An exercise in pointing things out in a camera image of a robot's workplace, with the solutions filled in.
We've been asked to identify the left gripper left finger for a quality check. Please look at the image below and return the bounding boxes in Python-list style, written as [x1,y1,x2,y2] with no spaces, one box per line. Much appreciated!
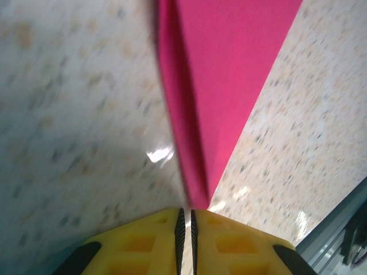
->
[58,208,186,275]

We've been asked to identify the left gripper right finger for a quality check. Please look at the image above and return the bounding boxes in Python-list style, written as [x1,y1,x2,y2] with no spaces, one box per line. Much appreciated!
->
[190,209,313,275]

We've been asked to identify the wide aluminium mounting rail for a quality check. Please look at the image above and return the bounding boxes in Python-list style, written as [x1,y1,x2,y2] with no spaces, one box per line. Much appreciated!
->
[295,175,367,269]

